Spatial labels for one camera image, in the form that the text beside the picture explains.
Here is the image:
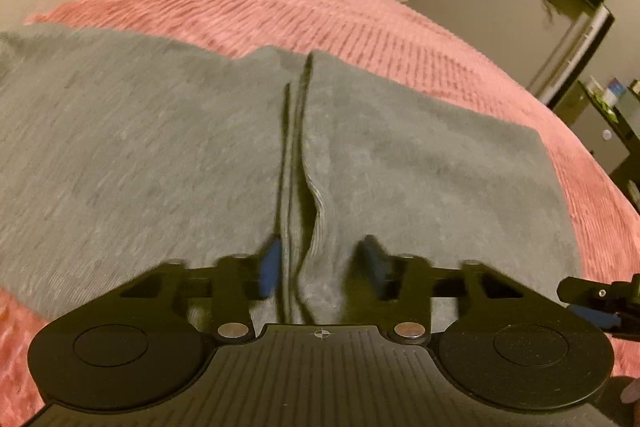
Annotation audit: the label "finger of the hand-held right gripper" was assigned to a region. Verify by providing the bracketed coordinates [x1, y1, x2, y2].
[569, 304, 624, 333]
[556, 276, 612, 309]

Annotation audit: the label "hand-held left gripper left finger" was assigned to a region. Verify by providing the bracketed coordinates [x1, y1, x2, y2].
[119, 238, 284, 344]

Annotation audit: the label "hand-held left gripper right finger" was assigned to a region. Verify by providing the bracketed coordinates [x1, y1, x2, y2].
[352, 234, 527, 344]

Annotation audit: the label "grey pants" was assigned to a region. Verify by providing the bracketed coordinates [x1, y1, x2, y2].
[0, 23, 584, 327]

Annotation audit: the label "black cabinet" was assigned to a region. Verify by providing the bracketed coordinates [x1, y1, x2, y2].
[551, 79, 640, 210]

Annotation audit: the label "green packet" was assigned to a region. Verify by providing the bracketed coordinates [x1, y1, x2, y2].
[597, 99, 624, 124]

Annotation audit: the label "blue and white box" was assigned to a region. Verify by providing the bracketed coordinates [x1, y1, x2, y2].
[602, 78, 626, 106]

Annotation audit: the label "tall white appliance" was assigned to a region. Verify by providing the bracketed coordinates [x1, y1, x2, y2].
[525, 4, 614, 108]

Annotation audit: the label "pink ribbed blanket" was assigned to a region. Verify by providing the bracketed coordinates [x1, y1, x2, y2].
[0, 0, 640, 427]

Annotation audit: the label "dark hanging cables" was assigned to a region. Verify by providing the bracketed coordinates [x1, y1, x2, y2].
[539, 0, 567, 26]

